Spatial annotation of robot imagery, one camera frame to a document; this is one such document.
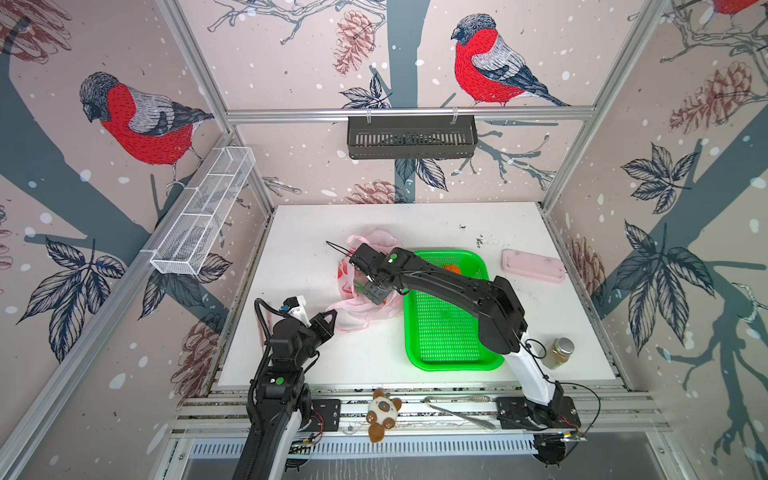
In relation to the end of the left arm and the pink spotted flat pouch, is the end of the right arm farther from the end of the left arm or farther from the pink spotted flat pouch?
the pink spotted flat pouch

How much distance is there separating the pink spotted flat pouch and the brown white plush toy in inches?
22.9

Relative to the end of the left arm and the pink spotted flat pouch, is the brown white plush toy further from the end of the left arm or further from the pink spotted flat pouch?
the pink spotted flat pouch

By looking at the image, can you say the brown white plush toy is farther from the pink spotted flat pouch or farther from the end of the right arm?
the pink spotted flat pouch

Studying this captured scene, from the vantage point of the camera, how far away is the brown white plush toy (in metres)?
0.72

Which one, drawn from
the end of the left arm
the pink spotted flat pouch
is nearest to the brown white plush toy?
the end of the left arm

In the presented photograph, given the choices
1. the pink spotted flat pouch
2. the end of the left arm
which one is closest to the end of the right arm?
the end of the left arm

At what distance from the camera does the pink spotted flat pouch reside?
3.28 ft
